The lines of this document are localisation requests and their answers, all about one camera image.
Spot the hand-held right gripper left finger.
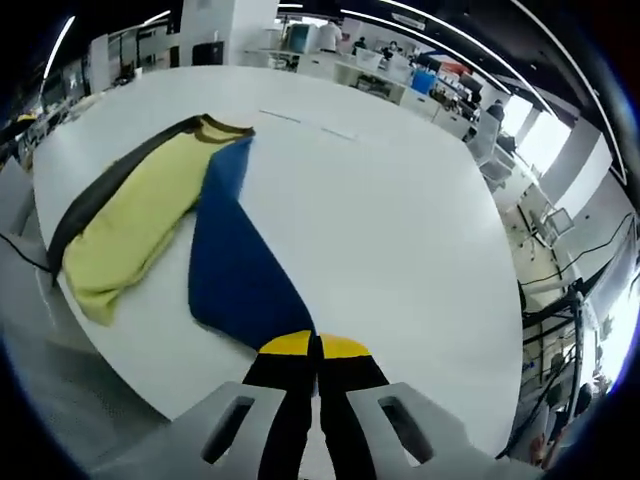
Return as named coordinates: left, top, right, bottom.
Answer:
left=172, top=332, right=319, bottom=480

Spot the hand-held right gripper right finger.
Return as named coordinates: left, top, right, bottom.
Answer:
left=317, top=333, right=501, bottom=480

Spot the yellow blue grey garment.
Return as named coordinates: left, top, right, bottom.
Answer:
left=45, top=113, right=321, bottom=359

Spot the black cabinet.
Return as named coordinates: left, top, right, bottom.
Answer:
left=191, top=41, right=225, bottom=65

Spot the light blue panel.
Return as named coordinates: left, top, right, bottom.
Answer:
left=286, top=22, right=320, bottom=52

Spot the ceiling light strip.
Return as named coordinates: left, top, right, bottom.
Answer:
left=43, top=14, right=77, bottom=80

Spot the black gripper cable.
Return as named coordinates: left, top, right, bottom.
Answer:
left=0, top=231, right=55, bottom=275

